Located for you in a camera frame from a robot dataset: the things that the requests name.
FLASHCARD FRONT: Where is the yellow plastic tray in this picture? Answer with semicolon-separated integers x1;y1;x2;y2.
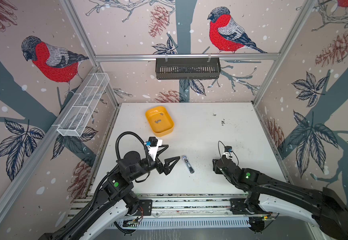
145;106;175;137

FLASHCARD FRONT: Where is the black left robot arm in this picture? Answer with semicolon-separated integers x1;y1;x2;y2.
40;132;181;240

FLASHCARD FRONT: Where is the aluminium frame corner post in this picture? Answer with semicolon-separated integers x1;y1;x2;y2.
59;0;120;106

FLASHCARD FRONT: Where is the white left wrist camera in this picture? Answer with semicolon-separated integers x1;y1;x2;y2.
144;137;163;161

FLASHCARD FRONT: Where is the white wire mesh basket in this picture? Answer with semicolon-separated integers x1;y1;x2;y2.
57;73;109;137

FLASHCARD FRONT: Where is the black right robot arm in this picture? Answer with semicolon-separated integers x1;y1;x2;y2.
213;156;348;240

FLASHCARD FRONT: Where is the light blue stapler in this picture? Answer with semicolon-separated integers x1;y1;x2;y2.
182;156;195;174

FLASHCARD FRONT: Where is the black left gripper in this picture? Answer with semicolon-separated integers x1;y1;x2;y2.
129;143;180;181

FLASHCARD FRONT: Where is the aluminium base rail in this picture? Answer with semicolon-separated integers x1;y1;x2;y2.
67;193;280;230

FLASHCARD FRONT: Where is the aluminium top crossbar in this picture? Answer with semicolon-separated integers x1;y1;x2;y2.
94;53;280;63

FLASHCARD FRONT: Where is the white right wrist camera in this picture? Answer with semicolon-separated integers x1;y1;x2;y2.
224;146;233;160

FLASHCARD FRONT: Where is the black hanging wire basket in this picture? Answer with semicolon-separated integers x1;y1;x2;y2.
155;58;221;80

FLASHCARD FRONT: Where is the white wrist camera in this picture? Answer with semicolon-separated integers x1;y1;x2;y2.
144;137;163;161
224;146;233;160

